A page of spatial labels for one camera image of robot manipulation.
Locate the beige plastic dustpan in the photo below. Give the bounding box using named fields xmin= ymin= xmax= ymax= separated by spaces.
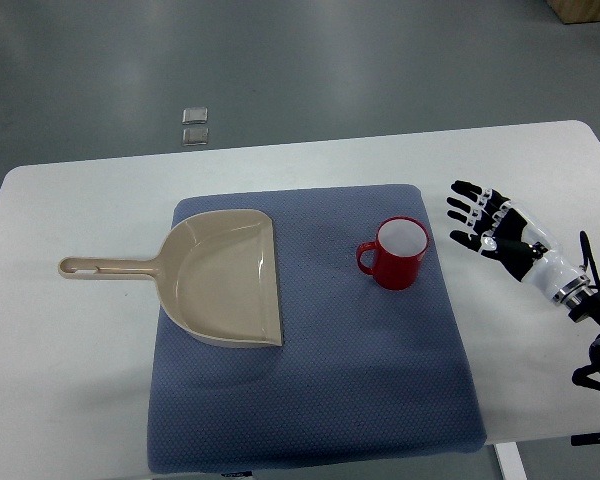
xmin=58 ymin=209 xmax=283 ymax=348

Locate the white table leg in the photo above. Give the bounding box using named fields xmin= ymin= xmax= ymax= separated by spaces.
xmin=494 ymin=442 xmax=527 ymax=480

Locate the red mug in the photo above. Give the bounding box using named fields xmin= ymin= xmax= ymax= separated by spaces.
xmin=356 ymin=216 xmax=430 ymax=291

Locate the black cable loop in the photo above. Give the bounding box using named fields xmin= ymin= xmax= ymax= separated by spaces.
xmin=578 ymin=230 xmax=600 ymax=291

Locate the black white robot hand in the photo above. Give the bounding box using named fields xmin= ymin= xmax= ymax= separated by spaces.
xmin=447 ymin=180 xmax=593 ymax=309

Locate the upper metal floor plate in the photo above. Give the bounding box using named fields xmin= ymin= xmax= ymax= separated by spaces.
xmin=182 ymin=107 xmax=208 ymax=125

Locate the blue fabric cushion mat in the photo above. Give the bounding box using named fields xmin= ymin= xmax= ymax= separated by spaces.
xmin=147 ymin=184 xmax=486 ymax=473

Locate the wooden box corner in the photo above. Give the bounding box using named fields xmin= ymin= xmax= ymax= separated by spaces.
xmin=547 ymin=0 xmax=600 ymax=25

